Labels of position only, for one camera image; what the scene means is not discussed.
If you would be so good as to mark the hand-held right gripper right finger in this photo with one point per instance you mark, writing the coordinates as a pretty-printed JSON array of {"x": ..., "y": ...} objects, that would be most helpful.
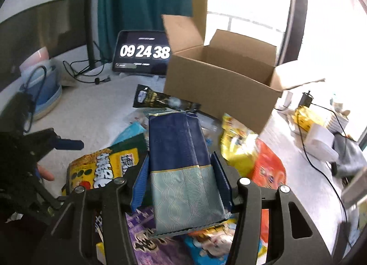
[{"x": 222, "y": 179}]

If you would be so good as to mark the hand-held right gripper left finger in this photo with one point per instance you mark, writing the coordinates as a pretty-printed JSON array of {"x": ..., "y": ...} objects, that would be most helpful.
[{"x": 140, "y": 184}]

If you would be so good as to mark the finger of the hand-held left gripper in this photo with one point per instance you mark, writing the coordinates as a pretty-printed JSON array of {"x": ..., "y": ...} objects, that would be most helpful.
[
  {"x": 70, "y": 144},
  {"x": 47, "y": 196}
]

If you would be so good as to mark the bright yellow snack packet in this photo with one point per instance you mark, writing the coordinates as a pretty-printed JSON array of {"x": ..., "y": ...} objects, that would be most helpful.
[{"x": 235, "y": 144}]

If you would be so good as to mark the yellow snack packet green dots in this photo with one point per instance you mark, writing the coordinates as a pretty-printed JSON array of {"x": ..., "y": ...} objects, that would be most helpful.
[{"x": 94, "y": 173}]

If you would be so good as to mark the dark green snack packet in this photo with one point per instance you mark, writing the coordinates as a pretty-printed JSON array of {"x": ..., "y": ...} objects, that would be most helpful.
[{"x": 132, "y": 147}]

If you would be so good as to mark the navy and teal snack packet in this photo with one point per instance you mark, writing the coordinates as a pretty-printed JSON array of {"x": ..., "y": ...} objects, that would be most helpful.
[{"x": 177, "y": 167}]

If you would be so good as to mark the orange snack packet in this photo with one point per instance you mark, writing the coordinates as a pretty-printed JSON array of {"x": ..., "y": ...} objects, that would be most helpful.
[{"x": 269, "y": 167}]

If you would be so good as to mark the light blue snack packet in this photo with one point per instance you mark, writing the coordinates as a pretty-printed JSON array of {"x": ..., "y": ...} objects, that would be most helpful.
[{"x": 132, "y": 133}]

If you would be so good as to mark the purple snack packet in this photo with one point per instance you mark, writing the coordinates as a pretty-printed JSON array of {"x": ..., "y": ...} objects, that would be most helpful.
[{"x": 149, "y": 242}]

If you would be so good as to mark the blue cartoon snack packet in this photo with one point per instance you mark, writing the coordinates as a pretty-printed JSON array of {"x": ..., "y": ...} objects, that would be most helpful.
[{"x": 206, "y": 247}]

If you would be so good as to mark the black snack packet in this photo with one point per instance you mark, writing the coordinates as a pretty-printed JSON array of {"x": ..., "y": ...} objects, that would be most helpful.
[{"x": 154, "y": 98}]

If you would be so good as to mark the cardboard box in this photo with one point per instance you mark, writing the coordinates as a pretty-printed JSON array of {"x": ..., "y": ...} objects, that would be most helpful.
[{"x": 218, "y": 90}]

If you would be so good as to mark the person's left hand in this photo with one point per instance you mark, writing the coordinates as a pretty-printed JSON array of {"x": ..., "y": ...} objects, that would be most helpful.
[{"x": 46, "y": 174}]

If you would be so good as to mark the blue white round appliance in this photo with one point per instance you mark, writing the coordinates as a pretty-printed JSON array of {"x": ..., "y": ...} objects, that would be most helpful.
[{"x": 43, "y": 90}]

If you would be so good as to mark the white charger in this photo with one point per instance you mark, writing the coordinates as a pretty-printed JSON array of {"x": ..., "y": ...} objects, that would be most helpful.
[{"x": 287, "y": 100}]

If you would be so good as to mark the white plastic device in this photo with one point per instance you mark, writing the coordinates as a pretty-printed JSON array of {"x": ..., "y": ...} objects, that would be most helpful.
[{"x": 321, "y": 144}]

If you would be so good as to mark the yellow wipes pack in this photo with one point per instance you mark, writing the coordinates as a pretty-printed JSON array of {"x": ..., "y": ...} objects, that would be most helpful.
[{"x": 308, "y": 118}]

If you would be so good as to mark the black charger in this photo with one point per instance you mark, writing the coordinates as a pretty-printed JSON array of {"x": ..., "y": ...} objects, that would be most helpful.
[{"x": 306, "y": 99}]

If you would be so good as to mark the black tablet clock display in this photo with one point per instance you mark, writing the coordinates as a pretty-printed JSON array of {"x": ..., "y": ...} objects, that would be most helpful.
[{"x": 143, "y": 51}]

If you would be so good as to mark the white slotted basket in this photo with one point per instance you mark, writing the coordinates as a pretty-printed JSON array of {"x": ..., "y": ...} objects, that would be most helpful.
[{"x": 337, "y": 123}]

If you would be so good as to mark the grey cloth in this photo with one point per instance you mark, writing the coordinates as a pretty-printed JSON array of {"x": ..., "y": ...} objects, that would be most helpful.
[{"x": 348, "y": 156}]

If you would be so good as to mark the black window frame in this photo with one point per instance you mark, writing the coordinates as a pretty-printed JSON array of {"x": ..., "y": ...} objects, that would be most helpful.
[{"x": 295, "y": 9}]

